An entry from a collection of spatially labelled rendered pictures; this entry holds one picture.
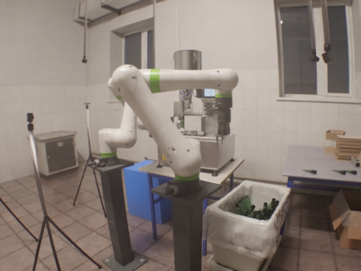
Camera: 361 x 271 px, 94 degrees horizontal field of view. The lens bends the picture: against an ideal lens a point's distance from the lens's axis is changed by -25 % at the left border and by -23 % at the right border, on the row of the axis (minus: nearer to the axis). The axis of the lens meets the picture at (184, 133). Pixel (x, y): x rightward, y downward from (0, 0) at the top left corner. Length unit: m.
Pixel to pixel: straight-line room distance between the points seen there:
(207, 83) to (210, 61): 2.56
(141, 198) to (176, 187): 1.55
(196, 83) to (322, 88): 2.87
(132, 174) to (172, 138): 1.69
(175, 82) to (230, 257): 1.16
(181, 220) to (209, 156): 0.77
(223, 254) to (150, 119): 1.08
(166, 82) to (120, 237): 1.27
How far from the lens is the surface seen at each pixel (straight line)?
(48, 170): 4.32
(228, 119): 1.14
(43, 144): 4.20
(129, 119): 1.45
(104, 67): 5.07
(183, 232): 1.17
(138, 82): 0.84
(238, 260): 1.53
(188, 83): 0.98
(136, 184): 2.49
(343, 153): 2.51
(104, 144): 1.51
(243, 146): 3.38
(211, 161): 1.77
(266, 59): 3.31
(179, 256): 1.30
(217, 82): 0.98
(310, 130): 3.25
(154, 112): 0.83
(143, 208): 2.57
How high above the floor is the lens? 1.35
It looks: 9 degrees down
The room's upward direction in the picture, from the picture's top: 1 degrees counter-clockwise
